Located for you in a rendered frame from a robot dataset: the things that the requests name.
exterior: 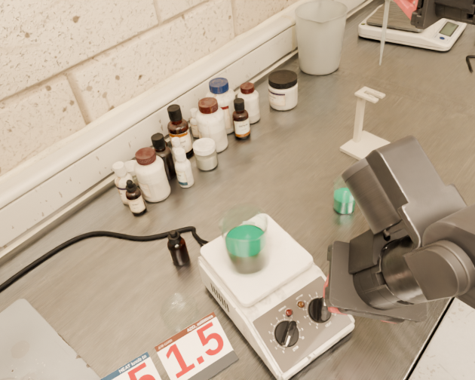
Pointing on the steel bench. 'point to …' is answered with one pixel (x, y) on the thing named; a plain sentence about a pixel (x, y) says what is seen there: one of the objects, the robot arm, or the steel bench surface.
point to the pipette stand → (369, 142)
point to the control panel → (317, 335)
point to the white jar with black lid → (283, 90)
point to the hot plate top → (277, 265)
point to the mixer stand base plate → (29, 348)
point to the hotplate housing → (241, 317)
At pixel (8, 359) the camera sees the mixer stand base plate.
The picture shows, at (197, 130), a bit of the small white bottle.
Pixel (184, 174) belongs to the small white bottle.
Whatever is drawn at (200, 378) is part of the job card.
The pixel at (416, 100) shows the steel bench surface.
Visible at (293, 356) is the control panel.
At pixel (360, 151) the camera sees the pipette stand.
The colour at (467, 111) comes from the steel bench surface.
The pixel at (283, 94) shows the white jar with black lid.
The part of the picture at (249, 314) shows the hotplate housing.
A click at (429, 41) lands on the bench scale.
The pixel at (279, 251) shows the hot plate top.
